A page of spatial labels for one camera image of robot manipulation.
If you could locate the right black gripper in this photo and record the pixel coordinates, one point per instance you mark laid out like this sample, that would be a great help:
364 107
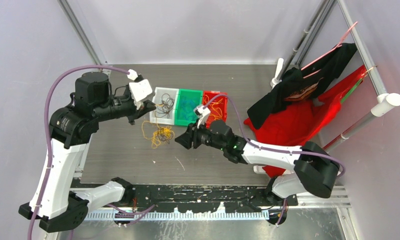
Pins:
185 140

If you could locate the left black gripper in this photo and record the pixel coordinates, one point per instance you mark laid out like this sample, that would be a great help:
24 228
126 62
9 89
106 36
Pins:
148 106

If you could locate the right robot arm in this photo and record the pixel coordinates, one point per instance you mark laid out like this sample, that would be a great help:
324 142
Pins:
311 169

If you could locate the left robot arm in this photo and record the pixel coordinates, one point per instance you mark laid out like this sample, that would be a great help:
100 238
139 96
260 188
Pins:
69 132

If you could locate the white plastic bin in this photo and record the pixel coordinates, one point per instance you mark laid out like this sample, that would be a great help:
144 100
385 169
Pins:
165 99

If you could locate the green plastic bin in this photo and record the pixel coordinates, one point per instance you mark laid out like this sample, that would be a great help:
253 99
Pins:
186 101

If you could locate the red plastic bin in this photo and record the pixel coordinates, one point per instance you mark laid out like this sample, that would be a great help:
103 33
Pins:
218 107

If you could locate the white rack base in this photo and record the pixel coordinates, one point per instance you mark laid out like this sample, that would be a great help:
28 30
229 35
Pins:
263 170

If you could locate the red shirt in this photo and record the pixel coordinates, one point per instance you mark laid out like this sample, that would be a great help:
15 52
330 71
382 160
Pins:
300 122

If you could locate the black shirt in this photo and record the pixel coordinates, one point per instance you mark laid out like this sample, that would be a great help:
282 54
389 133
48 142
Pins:
302 84

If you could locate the green hanger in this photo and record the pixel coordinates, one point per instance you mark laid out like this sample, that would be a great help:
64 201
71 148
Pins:
358 82

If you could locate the pink hanger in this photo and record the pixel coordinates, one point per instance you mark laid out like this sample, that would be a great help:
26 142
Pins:
339 44

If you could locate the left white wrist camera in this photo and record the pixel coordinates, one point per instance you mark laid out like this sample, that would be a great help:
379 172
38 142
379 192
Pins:
140 91

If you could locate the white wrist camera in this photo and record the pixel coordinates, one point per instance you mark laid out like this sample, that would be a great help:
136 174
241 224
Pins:
140 91
202 113

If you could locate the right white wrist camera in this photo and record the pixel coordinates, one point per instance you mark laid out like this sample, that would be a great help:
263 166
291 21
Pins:
202 113

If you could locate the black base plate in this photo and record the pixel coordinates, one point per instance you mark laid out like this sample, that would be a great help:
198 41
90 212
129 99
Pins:
199 198

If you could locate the white rack post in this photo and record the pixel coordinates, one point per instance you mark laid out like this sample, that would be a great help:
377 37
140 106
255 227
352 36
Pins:
277 78

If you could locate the metal clothes rail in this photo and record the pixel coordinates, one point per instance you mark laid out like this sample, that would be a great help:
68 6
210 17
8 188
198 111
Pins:
385 101

